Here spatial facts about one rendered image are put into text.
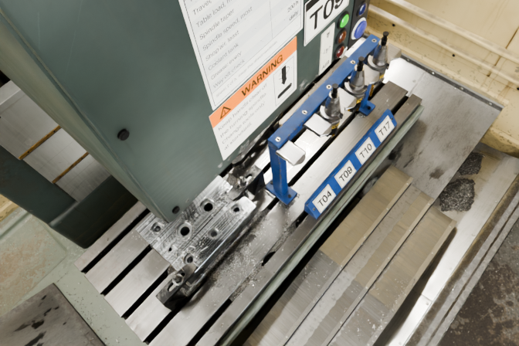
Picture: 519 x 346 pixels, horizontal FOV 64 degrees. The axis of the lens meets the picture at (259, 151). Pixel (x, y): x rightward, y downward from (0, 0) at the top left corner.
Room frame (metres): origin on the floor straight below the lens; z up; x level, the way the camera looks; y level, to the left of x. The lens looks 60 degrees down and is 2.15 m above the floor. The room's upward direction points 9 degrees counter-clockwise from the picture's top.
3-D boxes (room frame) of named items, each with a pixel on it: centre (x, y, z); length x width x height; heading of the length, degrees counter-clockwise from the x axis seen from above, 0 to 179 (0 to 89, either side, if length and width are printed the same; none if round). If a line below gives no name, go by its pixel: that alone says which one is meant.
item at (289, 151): (0.51, -0.08, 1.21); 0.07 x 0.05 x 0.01; 40
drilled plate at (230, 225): (0.47, 0.22, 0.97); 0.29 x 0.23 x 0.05; 130
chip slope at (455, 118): (0.85, -0.33, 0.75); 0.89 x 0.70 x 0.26; 40
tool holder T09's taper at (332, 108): (0.62, -0.21, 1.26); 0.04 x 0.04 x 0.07
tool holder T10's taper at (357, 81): (0.69, -0.29, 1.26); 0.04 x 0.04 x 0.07
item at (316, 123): (0.58, -0.17, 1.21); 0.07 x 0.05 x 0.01; 40
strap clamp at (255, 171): (0.55, 0.06, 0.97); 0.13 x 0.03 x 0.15; 130
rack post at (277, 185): (0.55, -0.05, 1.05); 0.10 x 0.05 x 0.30; 40
